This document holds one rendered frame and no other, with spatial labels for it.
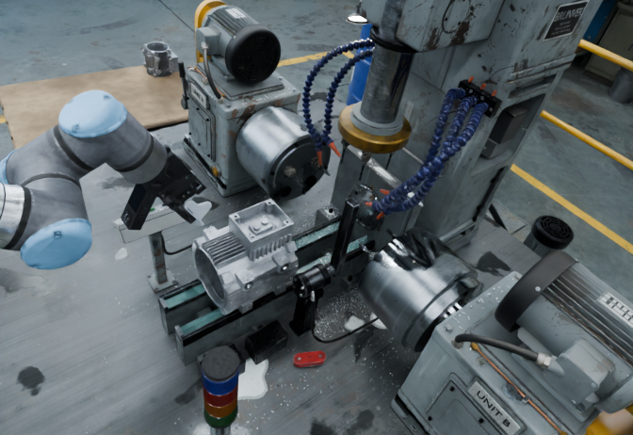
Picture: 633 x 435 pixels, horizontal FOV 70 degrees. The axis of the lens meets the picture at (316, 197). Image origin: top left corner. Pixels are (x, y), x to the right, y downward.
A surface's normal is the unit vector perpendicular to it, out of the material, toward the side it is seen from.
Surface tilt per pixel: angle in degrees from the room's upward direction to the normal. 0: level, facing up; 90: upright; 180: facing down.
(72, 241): 96
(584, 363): 0
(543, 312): 61
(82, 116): 25
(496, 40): 90
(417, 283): 36
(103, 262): 0
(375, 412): 0
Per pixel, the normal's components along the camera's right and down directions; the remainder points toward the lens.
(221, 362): 0.14, -0.73
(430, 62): -0.80, 0.32
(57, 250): 0.50, 0.70
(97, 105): -0.23, -0.50
